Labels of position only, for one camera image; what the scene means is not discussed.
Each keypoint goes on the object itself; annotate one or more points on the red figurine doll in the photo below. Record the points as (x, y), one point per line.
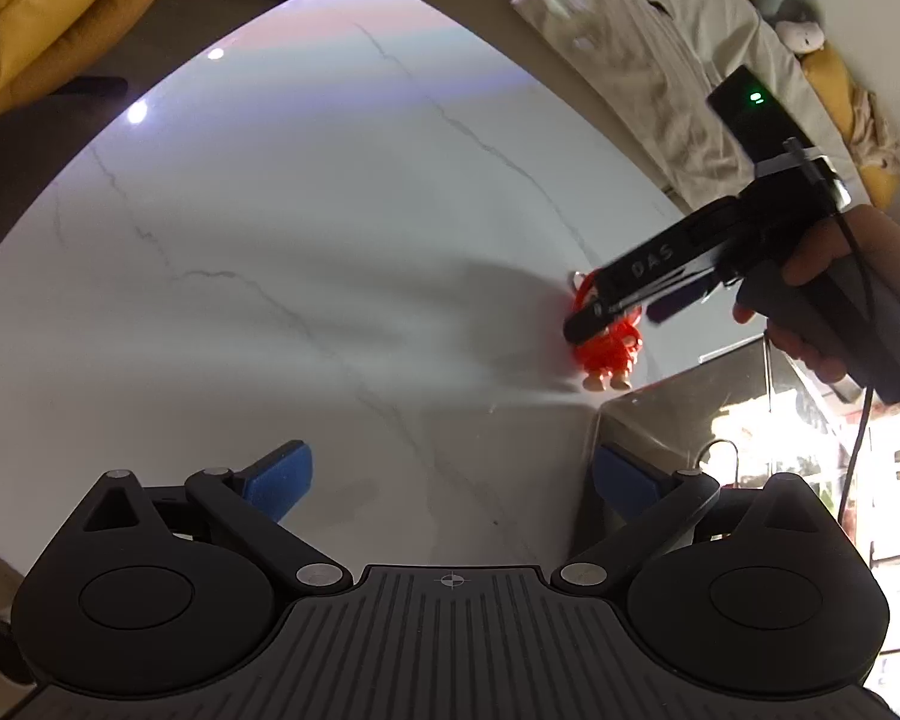
(606, 356)

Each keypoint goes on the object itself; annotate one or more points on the right hand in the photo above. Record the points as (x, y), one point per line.
(830, 294)

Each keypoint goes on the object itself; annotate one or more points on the smoky transparent storage bin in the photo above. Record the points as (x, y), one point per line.
(741, 416)

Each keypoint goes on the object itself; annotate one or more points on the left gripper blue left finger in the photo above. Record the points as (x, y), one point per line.
(244, 510)

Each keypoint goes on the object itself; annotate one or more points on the grey plush toy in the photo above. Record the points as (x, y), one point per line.
(798, 23)

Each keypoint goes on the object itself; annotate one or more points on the yellow pillow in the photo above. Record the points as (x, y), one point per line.
(869, 136)

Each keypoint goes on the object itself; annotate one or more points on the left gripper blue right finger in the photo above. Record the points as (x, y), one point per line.
(658, 510)

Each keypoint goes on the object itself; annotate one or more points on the beige covered sofa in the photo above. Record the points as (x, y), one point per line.
(640, 70)

